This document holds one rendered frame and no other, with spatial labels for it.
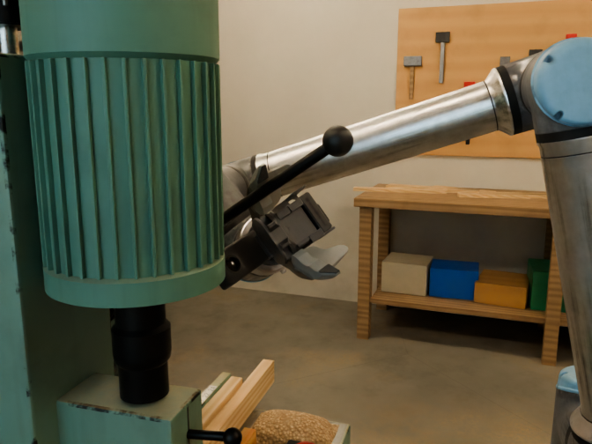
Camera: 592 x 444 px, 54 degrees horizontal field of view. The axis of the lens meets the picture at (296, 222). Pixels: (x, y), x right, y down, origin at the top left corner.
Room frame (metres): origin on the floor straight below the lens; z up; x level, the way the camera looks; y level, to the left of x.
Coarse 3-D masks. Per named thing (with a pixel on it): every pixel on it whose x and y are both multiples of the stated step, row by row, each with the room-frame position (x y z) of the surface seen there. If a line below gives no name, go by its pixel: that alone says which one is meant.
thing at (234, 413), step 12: (264, 360) 0.93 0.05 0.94; (264, 372) 0.89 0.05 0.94; (252, 384) 0.84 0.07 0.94; (264, 384) 0.89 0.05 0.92; (240, 396) 0.81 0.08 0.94; (252, 396) 0.83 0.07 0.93; (228, 408) 0.77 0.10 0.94; (240, 408) 0.79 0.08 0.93; (252, 408) 0.83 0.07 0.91; (216, 420) 0.74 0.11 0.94; (228, 420) 0.75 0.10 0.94; (240, 420) 0.79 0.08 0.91
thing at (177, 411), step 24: (96, 384) 0.59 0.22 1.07; (72, 408) 0.55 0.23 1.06; (96, 408) 0.54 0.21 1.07; (120, 408) 0.54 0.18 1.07; (144, 408) 0.54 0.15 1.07; (168, 408) 0.54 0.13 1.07; (192, 408) 0.56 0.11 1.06; (72, 432) 0.55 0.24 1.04; (96, 432) 0.54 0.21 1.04; (120, 432) 0.54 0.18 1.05; (144, 432) 0.53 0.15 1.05; (168, 432) 0.52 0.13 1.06
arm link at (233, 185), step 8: (224, 168) 0.99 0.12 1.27; (232, 168) 1.01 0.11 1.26; (224, 176) 0.94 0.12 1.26; (232, 176) 0.97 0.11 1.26; (240, 176) 1.00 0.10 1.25; (224, 184) 0.92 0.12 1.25; (232, 184) 0.94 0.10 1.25; (240, 184) 0.98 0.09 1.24; (224, 192) 0.91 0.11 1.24; (232, 192) 0.92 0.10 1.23; (240, 192) 0.97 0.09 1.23; (224, 200) 0.91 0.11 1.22; (232, 200) 0.91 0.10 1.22; (224, 208) 0.90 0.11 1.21; (240, 216) 0.90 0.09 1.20; (232, 224) 0.90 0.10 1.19; (224, 232) 0.89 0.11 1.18
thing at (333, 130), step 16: (336, 128) 0.64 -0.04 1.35; (336, 144) 0.63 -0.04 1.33; (352, 144) 0.65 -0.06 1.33; (304, 160) 0.65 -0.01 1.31; (288, 176) 0.66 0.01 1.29; (256, 192) 0.67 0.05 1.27; (272, 192) 0.67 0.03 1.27; (240, 208) 0.68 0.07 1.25; (224, 224) 0.69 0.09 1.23; (112, 320) 0.72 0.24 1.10
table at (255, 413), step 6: (252, 414) 0.82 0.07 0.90; (258, 414) 0.82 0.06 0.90; (246, 420) 0.81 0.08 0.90; (252, 420) 0.81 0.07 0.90; (246, 426) 0.79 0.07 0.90; (342, 426) 0.79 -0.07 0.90; (348, 426) 0.79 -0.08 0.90; (342, 432) 0.77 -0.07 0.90; (348, 432) 0.78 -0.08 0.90; (336, 438) 0.76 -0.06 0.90; (342, 438) 0.76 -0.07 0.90; (348, 438) 0.78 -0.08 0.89
